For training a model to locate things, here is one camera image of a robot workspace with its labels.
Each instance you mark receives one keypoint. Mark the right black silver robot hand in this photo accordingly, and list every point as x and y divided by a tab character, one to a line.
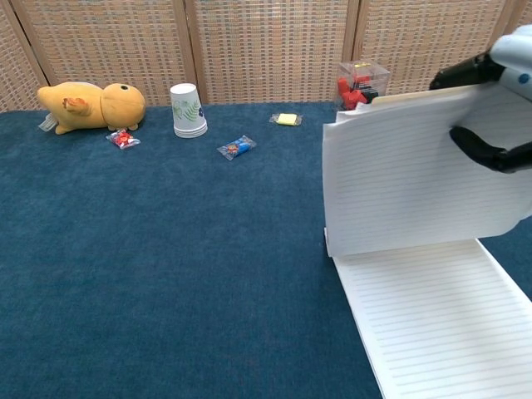
515	62

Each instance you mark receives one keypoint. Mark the beige cover lined notebook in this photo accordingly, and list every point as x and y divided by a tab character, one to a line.
395	187

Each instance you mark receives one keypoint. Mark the clear box red black pieces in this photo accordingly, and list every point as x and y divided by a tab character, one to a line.
361	81

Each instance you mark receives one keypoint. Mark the yellow wrapped candy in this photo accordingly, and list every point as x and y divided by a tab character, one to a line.
287	119

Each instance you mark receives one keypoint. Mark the woven wooden folding screen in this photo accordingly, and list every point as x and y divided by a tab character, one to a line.
266	45

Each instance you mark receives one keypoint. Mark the blue wrapped candy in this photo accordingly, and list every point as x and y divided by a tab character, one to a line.
237	147

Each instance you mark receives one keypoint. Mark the white paper cup stack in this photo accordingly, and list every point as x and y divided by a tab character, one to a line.
188	112

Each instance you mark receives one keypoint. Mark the red wrapped candy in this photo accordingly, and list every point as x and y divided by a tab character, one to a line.
123	139

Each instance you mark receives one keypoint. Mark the blue felt table mat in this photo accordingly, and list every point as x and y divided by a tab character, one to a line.
166	270

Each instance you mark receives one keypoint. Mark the orange plush animal toy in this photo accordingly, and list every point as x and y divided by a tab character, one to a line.
83	108

